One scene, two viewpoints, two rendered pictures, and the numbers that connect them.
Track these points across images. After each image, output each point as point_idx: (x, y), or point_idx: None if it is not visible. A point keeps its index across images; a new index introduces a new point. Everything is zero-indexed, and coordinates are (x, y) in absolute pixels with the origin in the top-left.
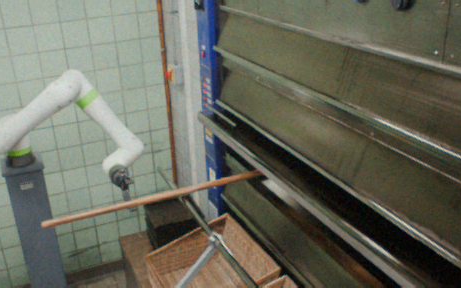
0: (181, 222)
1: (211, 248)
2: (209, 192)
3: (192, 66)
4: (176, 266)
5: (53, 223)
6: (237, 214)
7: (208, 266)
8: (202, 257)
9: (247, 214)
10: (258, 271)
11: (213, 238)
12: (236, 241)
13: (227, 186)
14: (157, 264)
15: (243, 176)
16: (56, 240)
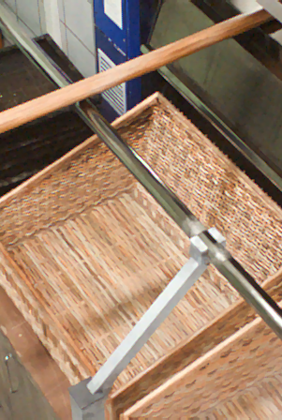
0: (48, 121)
1: (197, 265)
2: (100, 31)
3: None
4: (46, 223)
5: None
6: (185, 96)
7: (117, 214)
8: (174, 287)
9: (222, 108)
10: (252, 240)
11: (202, 243)
12: (187, 162)
13: (157, 27)
14: None
15: (230, 30)
16: None
